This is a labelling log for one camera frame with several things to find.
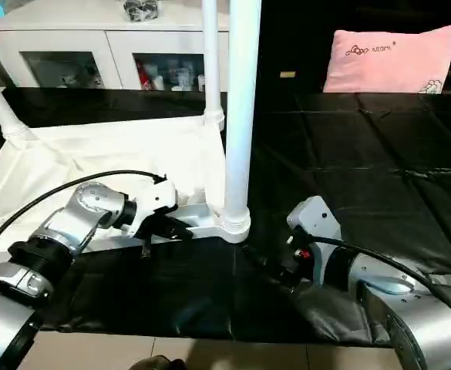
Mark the dark ornament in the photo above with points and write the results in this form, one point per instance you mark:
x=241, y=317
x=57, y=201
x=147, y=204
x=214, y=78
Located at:
x=142, y=8

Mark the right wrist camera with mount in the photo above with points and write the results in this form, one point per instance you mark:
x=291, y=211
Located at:
x=314, y=220

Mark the pink pillow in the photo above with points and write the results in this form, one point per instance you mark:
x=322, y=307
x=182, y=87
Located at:
x=391, y=60

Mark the black furniture with yellow label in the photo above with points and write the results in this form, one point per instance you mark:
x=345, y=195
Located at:
x=294, y=38

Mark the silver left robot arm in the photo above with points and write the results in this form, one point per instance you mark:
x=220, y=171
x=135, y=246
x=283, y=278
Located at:
x=63, y=231

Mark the white cabinet with glass doors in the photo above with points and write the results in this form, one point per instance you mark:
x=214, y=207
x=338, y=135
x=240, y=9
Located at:
x=94, y=42

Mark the black work mat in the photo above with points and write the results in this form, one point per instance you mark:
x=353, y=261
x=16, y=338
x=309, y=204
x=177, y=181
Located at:
x=364, y=169

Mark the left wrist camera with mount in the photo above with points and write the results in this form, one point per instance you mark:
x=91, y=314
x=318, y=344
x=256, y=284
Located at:
x=152, y=200

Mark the dark robot foot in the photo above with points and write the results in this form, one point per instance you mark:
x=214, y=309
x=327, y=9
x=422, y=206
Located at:
x=157, y=364

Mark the white plastic table top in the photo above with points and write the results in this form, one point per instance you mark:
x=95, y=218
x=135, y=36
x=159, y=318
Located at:
x=79, y=162

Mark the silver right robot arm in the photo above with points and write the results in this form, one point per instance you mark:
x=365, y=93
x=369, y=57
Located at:
x=402, y=293

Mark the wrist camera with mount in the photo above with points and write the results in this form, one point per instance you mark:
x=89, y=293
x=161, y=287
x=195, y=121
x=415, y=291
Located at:
x=314, y=220
x=152, y=200

